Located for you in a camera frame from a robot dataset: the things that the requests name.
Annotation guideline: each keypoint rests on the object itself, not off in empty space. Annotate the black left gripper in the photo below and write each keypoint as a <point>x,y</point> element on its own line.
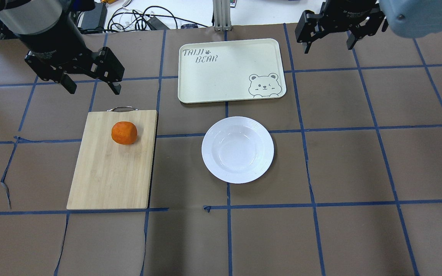
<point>55,45</point>

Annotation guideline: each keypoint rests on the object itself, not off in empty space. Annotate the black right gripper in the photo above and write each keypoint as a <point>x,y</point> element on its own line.
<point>353,9</point>

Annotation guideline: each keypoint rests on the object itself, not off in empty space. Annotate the orange fruit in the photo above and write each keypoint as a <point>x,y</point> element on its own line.
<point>124,133</point>

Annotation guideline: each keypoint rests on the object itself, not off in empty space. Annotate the white round plate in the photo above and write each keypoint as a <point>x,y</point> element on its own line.
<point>237,150</point>

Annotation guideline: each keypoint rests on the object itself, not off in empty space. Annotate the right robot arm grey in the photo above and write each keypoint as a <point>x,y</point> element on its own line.
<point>406,18</point>

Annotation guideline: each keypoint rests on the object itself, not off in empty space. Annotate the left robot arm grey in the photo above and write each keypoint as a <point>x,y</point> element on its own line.
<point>31,16</point>

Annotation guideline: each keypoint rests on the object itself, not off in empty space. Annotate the cream bear tray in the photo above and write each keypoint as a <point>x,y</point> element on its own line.
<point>225,71</point>

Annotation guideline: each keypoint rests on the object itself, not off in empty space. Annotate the black power adapter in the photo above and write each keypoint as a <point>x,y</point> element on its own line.
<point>91,22</point>

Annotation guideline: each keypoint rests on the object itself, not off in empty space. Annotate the black power brick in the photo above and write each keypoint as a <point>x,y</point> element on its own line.
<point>154,23</point>

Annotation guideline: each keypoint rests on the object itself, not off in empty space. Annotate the bamboo cutting board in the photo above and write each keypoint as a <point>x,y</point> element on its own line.
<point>111,176</point>

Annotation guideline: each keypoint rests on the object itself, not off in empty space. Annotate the aluminium profile post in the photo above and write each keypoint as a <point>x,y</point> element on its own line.
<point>222,15</point>

